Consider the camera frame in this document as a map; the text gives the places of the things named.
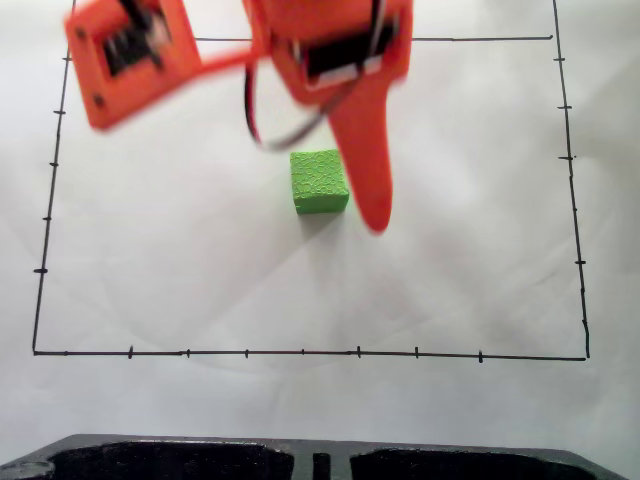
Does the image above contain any green textured cube block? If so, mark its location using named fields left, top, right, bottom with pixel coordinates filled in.
left=289, top=148, right=350, bottom=216

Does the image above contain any white red black cable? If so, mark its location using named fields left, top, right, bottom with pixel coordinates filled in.
left=243, top=54, right=361, bottom=152

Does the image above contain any white paper sheet black frame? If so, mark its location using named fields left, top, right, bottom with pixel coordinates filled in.
left=0, top=0, right=640, bottom=451

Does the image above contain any black camera on orange mount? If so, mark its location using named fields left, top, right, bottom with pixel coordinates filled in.
left=63, top=0, right=256, bottom=132

